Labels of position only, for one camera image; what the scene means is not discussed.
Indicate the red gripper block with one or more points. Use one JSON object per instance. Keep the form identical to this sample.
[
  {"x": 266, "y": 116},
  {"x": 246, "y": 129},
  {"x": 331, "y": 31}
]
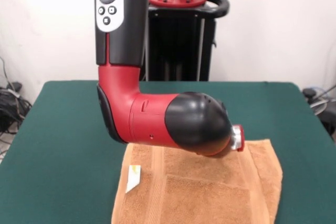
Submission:
[{"x": 243, "y": 140}]

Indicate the tan terry towel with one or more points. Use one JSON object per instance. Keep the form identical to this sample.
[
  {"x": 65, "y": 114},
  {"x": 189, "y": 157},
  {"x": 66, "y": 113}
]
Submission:
[{"x": 204, "y": 190}]

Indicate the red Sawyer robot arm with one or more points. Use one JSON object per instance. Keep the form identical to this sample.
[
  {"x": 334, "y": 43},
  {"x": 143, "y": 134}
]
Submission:
[{"x": 147, "y": 119}]

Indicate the dark green table cloth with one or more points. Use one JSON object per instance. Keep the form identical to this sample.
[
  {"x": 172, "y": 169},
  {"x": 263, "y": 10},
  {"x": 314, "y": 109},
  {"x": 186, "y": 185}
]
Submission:
[{"x": 65, "y": 142}]

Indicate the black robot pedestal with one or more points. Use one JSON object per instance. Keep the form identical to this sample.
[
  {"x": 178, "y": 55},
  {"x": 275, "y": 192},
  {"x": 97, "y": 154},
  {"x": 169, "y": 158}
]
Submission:
[{"x": 178, "y": 45}]

